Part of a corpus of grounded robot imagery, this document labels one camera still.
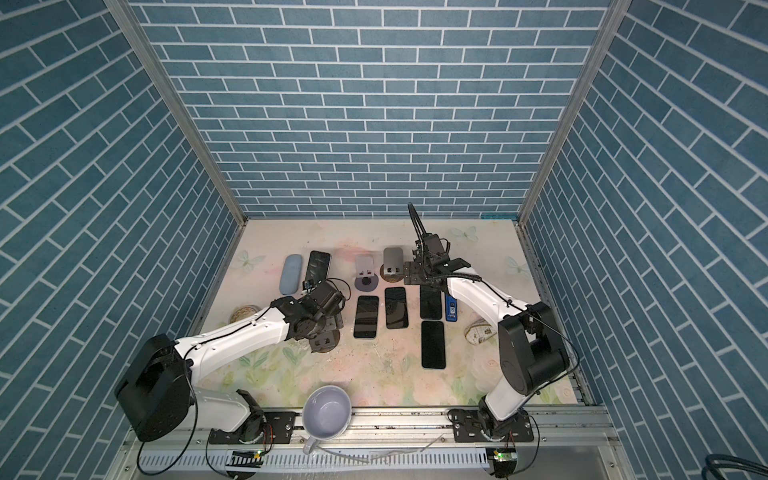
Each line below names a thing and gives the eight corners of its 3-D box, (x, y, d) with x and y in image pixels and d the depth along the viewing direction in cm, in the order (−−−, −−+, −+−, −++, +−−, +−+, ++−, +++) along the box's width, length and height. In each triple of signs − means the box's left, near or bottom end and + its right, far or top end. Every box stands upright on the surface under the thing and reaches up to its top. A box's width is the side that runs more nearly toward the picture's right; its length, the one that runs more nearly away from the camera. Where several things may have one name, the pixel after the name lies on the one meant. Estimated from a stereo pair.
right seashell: (471, 348, 89) (473, 343, 86) (461, 332, 93) (464, 327, 90) (493, 338, 92) (496, 333, 88) (483, 323, 95) (486, 317, 92)
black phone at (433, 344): (421, 368, 86) (422, 366, 84) (419, 323, 95) (420, 320, 93) (447, 368, 86) (447, 366, 84) (442, 323, 95) (443, 320, 93)
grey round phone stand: (355, 291, 102) (353, 281, 97) (358, 265, 109) (356, 255, 104) (377, 291, 102) (377, 281, 97) (379, 265, 109) (378, 255, 104)
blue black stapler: (446, 321, 94) (448, 315, 91) (444, 300, 99) (446, 294, 96) (457, 321, 94) (459, 315, 91) (454, 300, 99) (456, 294, 96)
